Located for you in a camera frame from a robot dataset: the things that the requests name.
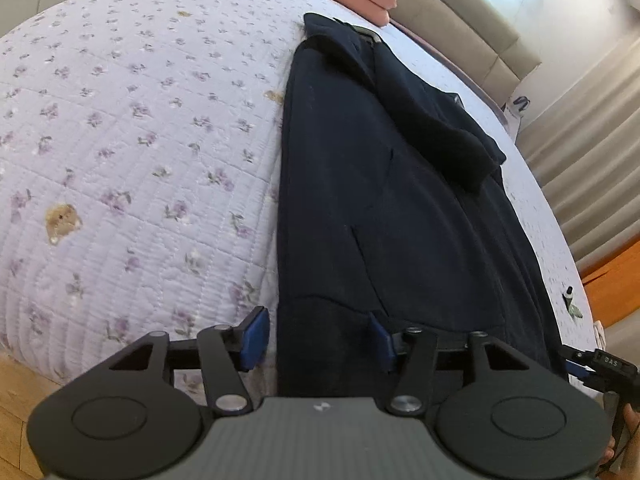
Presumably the beige padded headboard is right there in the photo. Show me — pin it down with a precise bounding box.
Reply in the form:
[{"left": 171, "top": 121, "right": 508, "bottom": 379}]
[{"left": 390, "top": 0, "right": 540, "bottom": 106}]

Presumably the lilac floral quilted bedspread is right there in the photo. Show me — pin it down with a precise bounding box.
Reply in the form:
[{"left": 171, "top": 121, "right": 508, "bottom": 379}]
[{"left": 0, "top": 0, "right": 599, "bottom": 411}]

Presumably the person's right hand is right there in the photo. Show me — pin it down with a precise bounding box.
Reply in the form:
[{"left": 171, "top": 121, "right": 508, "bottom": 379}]
[{"left": 598, "top": 401, "right": 640, "bottom": 476}]

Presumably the cream pleated curtain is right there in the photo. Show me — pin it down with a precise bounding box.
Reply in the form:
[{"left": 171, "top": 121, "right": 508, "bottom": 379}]
[{"left": 516, "top": 27, "right": 639, "bottom": 270}]

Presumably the navy hoodie with white stripes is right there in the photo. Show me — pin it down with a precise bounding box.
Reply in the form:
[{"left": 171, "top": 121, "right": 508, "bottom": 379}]
[{"left": 277, "top": 13, "right": 564, "bottom": 396}]

